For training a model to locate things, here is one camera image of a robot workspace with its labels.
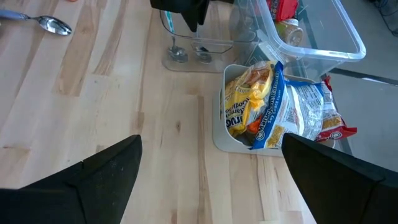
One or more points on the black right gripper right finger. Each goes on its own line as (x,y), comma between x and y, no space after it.
(335,189)

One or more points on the white plastic basket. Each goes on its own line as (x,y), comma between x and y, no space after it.
(227,140)

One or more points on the blue and white snack bag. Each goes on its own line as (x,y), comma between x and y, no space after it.
(295,109)

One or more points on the red and white snack bag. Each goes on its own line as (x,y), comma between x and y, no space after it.
(334,124)

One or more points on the oregano jar green label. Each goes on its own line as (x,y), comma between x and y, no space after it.
(290,32)

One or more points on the translucent plastic storage tub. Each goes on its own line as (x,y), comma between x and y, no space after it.
(326,37)

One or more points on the red smoked paprika tin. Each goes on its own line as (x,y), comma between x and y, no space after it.
(283,9)

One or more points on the yellow snack bag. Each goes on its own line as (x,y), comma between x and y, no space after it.
(245,96)

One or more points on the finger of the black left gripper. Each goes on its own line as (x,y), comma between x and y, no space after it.
(194,15)

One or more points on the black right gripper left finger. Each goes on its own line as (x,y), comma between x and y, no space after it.
(93,193)

